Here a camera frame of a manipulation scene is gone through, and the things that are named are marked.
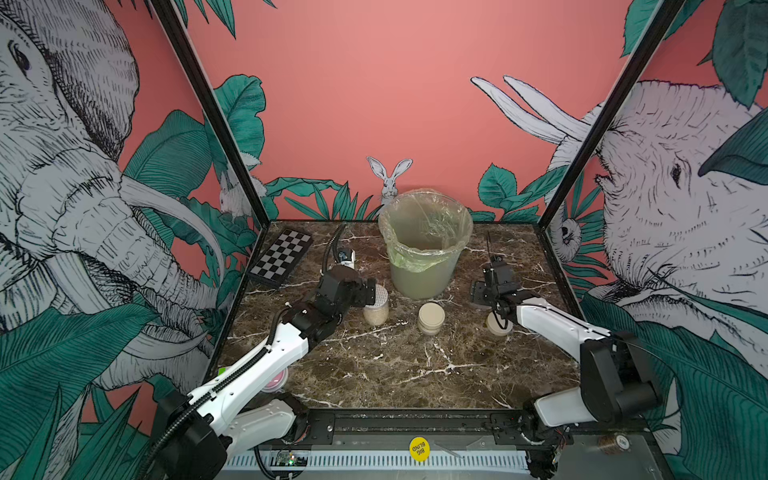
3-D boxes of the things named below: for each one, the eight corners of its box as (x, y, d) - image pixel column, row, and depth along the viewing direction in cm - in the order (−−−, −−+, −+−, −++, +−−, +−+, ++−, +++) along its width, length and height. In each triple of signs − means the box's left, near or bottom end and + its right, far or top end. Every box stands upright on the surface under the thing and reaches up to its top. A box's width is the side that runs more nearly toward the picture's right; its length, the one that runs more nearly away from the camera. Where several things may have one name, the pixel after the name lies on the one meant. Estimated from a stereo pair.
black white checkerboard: (249, 277, 104) (245, 272, 102) (286, 231, 118) (284, 226, 116) (279, 288, 101) (277, 283, 99) (314, 240, 116) (312, 235, 113)
